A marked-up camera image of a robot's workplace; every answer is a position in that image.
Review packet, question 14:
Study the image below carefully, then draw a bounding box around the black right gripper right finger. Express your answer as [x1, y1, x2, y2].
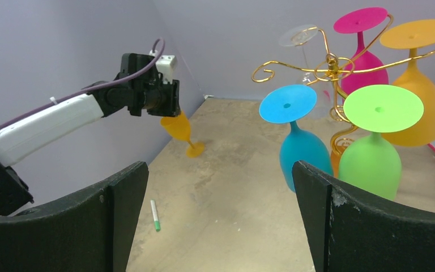
[292, 160, 435, 271]

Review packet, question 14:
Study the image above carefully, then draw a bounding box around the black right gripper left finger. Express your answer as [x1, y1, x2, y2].
[0, 161, 149, 271]

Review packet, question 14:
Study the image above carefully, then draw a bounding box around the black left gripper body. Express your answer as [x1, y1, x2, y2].
[119, 53, 181, 117]

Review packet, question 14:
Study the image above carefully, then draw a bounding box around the green plastic wine glass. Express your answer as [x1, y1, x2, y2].
[339, 84, 424, 200]

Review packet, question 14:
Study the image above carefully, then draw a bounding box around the orange plastic wine glass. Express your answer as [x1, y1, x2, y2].
[380, 19, 435, 147]

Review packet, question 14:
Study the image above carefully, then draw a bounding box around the clear wine glass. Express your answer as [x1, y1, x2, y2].
[278, 24, 334, 119]

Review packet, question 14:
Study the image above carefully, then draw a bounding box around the blue plastic wine glass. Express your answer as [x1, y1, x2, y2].
[259, 84, 334, 192]

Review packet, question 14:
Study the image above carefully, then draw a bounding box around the pink plastic wine glass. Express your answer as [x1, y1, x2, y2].
[334, 7, 389, 95]

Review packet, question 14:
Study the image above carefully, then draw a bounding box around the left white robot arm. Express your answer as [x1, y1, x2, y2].
[0, 52, 181, 216]

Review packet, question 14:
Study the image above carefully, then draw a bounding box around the green capped white marker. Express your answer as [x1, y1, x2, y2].
[150, 199, 161, 232]

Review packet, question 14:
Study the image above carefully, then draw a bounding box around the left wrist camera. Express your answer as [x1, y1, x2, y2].
[149, 55, 177, 84]

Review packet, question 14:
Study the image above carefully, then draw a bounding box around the gold wire glass rack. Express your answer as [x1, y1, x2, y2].
[250, 13, 435, 179]

